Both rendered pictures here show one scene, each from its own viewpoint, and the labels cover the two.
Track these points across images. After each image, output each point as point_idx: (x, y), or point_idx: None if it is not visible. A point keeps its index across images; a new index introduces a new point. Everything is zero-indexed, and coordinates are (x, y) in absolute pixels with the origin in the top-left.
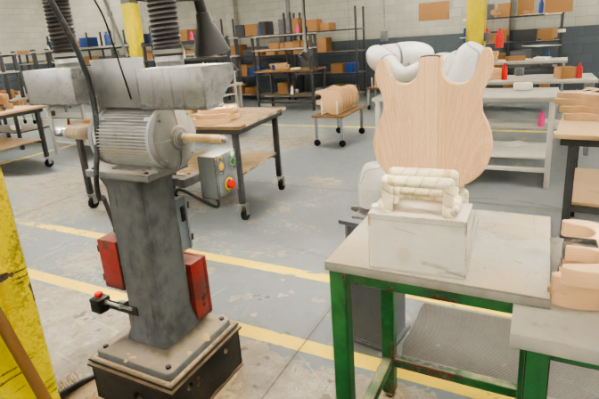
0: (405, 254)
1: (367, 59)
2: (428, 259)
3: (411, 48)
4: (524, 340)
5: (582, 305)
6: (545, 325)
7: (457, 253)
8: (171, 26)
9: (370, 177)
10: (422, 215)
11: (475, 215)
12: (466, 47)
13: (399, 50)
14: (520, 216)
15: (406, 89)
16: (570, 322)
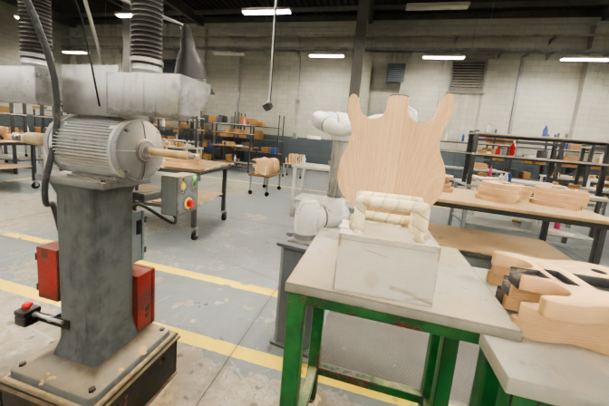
0: (372, 277)
1: (313, 119)
2: (396, 284)
3: (345, 116)
4: (524, 386)
5: (549, 338)
6: (532, 363)
7: (428, 279)
8: (154, 36)
9: (305, 209)
10: (392, 237)
11: None
12: None
13: (337, 116)
14: None
15: (373, 122)
16: (551, 360)
